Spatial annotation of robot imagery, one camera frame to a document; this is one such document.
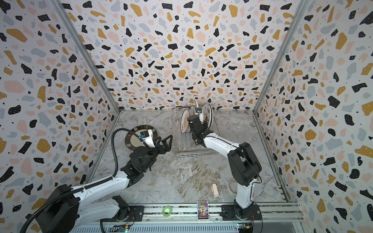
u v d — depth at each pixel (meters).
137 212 0.74
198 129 0.72
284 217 0.74
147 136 0.69
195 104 1.12
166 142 0.70
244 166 0.49
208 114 0.97
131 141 1.01
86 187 0.46
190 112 1.02
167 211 0.75
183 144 1.01
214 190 0.80
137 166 0.61
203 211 0.73
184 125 1.07
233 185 0.84
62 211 0.40
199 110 0.78
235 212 0.67
